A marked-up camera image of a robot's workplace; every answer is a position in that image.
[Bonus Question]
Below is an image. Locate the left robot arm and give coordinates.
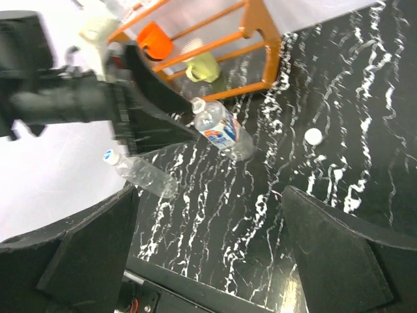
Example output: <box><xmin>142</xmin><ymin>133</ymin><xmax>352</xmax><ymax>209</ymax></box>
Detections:
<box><xmin>1</xmin><ymin>10</ymin><xmax>198</xmax><ymax>156</ymax></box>

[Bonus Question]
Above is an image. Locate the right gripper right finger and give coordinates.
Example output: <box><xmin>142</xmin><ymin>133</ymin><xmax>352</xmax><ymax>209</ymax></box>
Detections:
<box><xmin>281</xmin><ymin>186</ymin><xmax>416</xmax><ymax>312</ymax></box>

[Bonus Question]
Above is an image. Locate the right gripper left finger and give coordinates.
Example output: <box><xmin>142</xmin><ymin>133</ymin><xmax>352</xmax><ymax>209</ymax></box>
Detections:
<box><xmin>1</xmin><ymin>186</ymin><xmax>139</xmax><ymax>312</ymax></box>

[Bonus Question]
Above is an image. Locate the pale yellow cup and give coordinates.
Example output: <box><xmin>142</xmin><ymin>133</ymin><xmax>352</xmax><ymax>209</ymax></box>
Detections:
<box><xmin>184</xmin><ymin>52</ymin><xmax>221</xmax><ymax>83</ymax></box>

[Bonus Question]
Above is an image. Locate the orange mug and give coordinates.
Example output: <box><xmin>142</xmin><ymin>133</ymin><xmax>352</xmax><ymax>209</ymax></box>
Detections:
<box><xmin>136</xmin><ymin>22</ymin><xmax>173</xmax><ymax>62</ymax></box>

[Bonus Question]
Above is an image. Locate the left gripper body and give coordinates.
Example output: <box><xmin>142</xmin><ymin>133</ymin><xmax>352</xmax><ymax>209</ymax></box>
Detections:
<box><xmin>104</xmin><ymin>42</ymin><xmax>143</xmax><ymax>153</ymax></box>

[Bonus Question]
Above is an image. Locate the labelled clear plastic bottle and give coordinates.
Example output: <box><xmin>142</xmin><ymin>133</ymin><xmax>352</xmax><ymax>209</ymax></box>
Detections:
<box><xmin>190</xmin><ymin>97</ymin><xmax>255</xmax><ymax>161</ymax></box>

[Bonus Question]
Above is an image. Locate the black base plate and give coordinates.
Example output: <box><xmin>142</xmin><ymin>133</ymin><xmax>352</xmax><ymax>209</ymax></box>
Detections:
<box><xmin>125</xmin><ymin>256</ymin><xmax>268</xmax><ymax>312</ymax></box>

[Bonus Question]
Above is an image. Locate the blue white bottle cap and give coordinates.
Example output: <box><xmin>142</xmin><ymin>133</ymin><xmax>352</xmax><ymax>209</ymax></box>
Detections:
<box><xmin>103</xmin><ymin>149</ymin><xmax>120</xmax><ymax>166</ymax></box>

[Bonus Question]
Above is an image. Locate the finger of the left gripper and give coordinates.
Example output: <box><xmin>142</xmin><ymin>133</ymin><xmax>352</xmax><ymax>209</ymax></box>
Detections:
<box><xmin>123</xmin><ymin>44</ymin><xmax>192</xmax><ymax>114</ymax></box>
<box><xmin>130</xmin><ymin>106</ymin><xmax>199</xmax><ymax>153</ymax></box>

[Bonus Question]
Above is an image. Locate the wooden three-tier rack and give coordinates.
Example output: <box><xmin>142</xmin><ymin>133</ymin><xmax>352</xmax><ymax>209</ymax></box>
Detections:
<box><xmin>106</xmin><ymin>0</ymin><xmax>283</xmax><ymax>102</ymax></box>

